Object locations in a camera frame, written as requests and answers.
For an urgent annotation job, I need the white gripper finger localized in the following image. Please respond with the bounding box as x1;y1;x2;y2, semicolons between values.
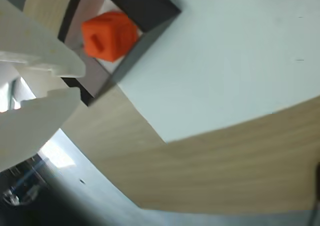
0;87;82;173
0;0;86;78

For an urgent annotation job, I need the orange cube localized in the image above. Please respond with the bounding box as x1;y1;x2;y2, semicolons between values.
81;11;139;63

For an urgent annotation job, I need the black rectangular box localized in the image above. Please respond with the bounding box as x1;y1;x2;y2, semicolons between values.
56;0;182;108

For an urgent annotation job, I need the white paper sheet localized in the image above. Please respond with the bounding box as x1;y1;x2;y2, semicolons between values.
117;0;320;144

